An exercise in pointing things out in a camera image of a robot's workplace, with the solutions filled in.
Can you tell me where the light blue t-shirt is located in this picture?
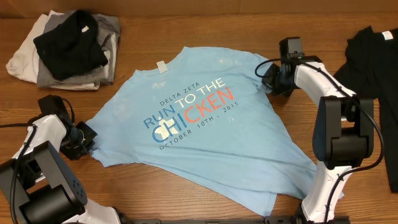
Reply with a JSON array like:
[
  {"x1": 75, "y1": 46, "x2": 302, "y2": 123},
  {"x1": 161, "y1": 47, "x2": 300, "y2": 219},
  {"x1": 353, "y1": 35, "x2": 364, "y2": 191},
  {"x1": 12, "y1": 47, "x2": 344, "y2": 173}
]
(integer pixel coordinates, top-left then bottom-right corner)
[{"x1": 88, "y1": 47, "x2": 316, "y2": 216}]

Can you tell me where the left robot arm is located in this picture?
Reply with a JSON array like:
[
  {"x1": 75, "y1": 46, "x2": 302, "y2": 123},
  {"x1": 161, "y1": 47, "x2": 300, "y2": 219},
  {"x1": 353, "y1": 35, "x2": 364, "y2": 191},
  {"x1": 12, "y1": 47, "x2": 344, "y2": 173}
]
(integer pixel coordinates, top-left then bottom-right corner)
[{"x1": 1, "y1": 114, "x2": 130, "y2": 224}]

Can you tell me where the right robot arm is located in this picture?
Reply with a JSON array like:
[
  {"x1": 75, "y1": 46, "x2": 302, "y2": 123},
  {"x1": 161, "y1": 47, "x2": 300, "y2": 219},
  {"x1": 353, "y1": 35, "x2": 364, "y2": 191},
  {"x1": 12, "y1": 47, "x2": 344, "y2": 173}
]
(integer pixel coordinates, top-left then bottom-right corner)
[{"x1": 261, "y1": 57, "x2": 376, "y2": 223}]

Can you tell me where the black t-shirt on right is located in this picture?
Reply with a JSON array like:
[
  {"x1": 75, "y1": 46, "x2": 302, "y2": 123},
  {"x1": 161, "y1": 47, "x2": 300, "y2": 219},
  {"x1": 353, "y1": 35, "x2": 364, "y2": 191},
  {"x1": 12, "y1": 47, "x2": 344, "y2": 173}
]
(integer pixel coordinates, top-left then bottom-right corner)
[{"x1": 335, "y1": 26, "x2": 397, "y2": 193}]

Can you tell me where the folded black garment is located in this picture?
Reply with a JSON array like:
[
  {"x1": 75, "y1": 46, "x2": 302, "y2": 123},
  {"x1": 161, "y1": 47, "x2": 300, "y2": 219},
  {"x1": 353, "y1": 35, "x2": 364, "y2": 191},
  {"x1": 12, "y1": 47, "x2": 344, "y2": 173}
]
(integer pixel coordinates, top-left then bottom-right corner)
[{"x1": 34, "y1": 10, "x2": 108, "y2": 80}]

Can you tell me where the folded grey garment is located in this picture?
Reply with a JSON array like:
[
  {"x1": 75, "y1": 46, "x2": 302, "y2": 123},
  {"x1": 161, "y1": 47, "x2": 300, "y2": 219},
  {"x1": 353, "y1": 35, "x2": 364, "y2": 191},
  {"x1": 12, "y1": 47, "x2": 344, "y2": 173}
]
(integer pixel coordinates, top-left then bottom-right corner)
[{"x1": 37, "y1": 14, "x2": 121, "y2": 90}]

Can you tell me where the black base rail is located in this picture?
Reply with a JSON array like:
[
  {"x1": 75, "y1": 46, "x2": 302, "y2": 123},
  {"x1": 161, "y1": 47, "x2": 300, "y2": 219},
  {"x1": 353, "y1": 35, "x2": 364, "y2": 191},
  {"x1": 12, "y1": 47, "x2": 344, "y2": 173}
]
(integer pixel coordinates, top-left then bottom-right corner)
[{"x1": 124, "y1": 215, "x2": 351, "y2": 224}]

